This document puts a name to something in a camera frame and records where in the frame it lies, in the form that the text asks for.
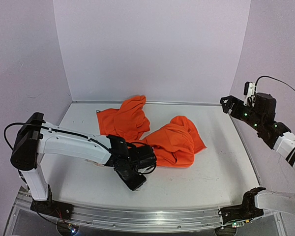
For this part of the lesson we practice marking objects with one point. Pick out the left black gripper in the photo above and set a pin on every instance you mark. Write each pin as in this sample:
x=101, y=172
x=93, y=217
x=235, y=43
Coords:
x=135, y=186

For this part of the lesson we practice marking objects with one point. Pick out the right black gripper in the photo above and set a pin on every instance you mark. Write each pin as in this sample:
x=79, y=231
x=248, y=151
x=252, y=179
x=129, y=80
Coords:
x=230, y=105

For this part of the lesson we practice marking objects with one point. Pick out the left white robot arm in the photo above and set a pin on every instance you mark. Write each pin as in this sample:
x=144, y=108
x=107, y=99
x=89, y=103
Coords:
x=36, y=137

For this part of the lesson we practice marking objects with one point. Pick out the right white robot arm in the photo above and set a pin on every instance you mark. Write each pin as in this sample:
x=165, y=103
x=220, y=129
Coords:
x=278, y=137

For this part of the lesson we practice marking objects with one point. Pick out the mannequin hand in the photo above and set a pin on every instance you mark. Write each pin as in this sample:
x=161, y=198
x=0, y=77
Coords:
x=95, y=163

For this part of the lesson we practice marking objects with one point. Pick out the orange cloth garment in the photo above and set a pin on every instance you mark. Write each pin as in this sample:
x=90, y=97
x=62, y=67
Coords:
x=175, y=144

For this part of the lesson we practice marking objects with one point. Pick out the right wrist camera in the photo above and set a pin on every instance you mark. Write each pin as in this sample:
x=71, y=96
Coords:
x=249, y=91

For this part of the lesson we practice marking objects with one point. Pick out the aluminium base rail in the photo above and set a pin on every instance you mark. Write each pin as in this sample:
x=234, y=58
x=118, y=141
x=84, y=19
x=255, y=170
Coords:
x=23, y=221

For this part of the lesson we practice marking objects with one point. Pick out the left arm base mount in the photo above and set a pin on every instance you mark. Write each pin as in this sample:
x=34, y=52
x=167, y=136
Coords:
x=53, y=208

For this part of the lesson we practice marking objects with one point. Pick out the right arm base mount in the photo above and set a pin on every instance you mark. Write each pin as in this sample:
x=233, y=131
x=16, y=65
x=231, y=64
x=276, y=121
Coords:
x=247, y=210

